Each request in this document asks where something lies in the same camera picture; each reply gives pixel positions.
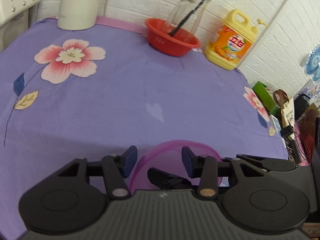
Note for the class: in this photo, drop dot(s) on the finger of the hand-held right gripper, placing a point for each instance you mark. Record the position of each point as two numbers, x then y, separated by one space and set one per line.
162 178

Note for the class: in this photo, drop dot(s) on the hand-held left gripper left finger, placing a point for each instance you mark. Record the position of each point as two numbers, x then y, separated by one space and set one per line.
130 160

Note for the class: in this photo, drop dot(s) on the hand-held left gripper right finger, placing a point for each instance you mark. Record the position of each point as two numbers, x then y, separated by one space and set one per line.
187 162

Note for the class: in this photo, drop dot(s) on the purple plastic bowl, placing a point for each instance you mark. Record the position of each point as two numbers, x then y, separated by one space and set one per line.
162 155

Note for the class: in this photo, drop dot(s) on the black power adapter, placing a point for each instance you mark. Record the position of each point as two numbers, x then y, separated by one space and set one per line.
287 131

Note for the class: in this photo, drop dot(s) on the purple floral tablecloth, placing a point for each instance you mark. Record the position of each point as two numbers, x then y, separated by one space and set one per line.
112 105

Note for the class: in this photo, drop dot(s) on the small blue white box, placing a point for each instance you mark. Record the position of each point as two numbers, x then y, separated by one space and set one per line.
275 123

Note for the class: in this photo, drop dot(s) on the white printed tote bag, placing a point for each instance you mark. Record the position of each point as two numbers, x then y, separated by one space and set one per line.
287 112

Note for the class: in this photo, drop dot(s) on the black box-shaped device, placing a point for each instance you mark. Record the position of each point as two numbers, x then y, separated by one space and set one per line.
301 107

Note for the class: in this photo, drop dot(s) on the brown bag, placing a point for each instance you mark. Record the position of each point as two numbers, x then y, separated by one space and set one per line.
280 96

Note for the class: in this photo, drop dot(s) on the green box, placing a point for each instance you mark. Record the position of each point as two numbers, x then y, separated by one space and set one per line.
265 97

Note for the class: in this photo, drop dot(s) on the red plastic basket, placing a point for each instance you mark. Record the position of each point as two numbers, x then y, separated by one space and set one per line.
170 47

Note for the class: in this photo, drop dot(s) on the yellow detergent bottle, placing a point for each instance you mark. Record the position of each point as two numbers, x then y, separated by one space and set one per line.
230 45

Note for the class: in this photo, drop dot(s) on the black stirring stick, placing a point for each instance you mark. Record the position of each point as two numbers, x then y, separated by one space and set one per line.
190 15

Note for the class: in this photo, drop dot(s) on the clear glass jar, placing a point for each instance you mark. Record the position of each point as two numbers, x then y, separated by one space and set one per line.
182 7

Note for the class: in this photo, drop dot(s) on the white thermos jug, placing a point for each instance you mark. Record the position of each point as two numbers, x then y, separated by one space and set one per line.
77 5

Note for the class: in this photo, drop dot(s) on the white countertop appliance with screen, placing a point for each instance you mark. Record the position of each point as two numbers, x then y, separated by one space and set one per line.
15 0

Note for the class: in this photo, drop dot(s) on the large blue round wall decoration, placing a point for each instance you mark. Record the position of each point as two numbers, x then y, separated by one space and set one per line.
315 62

